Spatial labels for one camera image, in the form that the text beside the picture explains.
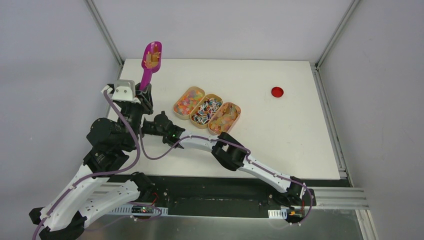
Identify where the magenta plastic scoop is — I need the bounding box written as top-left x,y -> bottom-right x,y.
139,41 -> 162,91

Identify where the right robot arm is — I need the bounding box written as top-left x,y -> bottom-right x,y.
139,112 -> 315,209

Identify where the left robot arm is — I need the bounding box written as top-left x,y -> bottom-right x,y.
29,82 -> 154,240

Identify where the tray of gummy candies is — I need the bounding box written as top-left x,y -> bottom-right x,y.
173,86 -> 206,120

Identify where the tray of lollipop candies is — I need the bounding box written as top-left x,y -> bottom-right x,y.
190,93 -> 223,129

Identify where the tray of popsicle candies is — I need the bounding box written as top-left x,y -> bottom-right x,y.
207,102 -> 242,135

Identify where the red jar lid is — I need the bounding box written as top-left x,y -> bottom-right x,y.
271,86 -> 284,98

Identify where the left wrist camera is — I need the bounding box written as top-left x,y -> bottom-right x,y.
111,79 -> 136,103

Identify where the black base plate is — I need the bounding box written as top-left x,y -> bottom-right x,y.
119,174 -> 317,220

